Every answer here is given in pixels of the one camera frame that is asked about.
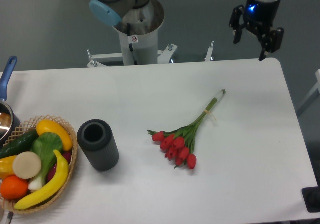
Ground yellow banana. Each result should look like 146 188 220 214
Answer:
14 150 69 210

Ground dark grey ribbed vase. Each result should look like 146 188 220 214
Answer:
77 119 120 172

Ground purple red vegetable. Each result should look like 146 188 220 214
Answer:
46 151 72 183

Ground blue handled saucepan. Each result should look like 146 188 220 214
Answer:
0 56 21 149

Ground yellow bell pepper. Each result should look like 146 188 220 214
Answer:
0 155 17 180

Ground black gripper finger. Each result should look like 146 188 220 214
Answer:
229 5 246 44
258 27 285 61

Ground beige round disc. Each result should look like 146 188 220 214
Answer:
12 151 42 180

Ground green bok choy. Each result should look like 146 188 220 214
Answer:
28 132 63 192

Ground red tulip bouquet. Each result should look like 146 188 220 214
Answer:
147 89 226 170

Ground green cucumber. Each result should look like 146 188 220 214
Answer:
0 129 39 159

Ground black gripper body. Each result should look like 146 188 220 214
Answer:
243 0 281 35

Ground black device at edge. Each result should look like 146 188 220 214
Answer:
301 186 320 213

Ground orange fruit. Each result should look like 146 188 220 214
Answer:
0 175 29 200

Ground woven wicker basket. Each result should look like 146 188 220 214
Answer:
0 115 79 215

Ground white furniture frame right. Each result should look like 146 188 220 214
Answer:
296 69 320 118

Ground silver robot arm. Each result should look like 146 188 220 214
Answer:
89 0 285 66

